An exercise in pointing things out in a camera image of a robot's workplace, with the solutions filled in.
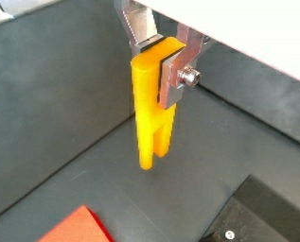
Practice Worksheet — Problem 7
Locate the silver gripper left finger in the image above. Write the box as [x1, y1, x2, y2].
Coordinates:
[114, 0, 163, 57]

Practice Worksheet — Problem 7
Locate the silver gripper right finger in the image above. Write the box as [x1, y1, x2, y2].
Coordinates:
[158, 24, 216, 110]

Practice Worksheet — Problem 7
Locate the yellow square-circle peg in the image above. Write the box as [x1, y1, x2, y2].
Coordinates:
[130, 37, 185, 170]

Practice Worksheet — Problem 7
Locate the red shape-sorting board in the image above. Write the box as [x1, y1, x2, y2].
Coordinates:
[36, 205, 114, 242]

